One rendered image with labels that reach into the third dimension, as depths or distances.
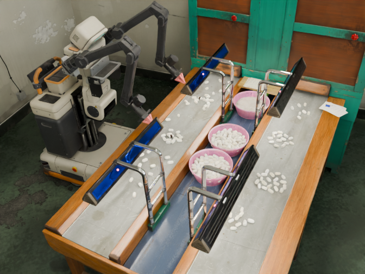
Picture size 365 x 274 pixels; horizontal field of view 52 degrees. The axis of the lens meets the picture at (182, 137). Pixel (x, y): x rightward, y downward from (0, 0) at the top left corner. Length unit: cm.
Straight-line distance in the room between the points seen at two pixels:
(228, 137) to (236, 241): 80
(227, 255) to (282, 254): 26
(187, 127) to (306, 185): 89
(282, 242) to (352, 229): 122
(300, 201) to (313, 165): 31
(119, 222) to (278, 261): 83
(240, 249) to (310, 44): 155
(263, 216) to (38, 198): 200
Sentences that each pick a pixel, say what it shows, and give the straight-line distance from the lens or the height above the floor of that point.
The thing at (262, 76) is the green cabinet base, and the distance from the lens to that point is 304.
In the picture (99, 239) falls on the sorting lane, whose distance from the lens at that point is 204.
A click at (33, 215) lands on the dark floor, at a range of 330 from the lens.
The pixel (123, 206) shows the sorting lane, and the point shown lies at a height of 74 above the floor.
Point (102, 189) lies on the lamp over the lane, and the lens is 180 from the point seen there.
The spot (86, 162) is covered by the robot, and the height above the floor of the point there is 28.
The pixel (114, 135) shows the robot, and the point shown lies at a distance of 335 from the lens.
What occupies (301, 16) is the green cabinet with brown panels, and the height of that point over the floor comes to 132.
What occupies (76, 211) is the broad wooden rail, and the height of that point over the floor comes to 76.
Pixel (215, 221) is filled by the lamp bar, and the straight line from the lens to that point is 159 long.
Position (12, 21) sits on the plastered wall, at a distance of 413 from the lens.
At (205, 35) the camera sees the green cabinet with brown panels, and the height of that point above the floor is 106.
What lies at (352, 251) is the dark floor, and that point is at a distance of 300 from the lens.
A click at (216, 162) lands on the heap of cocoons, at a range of 233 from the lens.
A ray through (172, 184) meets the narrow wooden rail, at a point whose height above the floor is 75.
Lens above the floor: 236
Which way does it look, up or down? 40 degrees down
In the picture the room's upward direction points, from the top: 3 degrees counter-clockwise
